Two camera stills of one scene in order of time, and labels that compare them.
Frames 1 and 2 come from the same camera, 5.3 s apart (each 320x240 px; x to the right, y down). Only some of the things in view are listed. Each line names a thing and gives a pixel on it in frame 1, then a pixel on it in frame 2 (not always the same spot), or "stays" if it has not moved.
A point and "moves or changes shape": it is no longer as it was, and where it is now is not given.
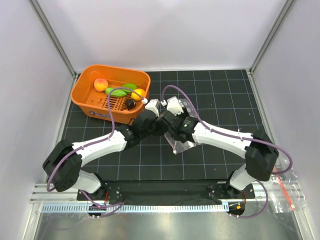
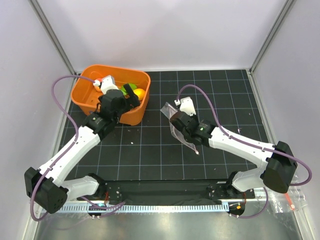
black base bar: [162, 192] stays
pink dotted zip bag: [178, 147] moves or changes shape
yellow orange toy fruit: [140, 92] stays
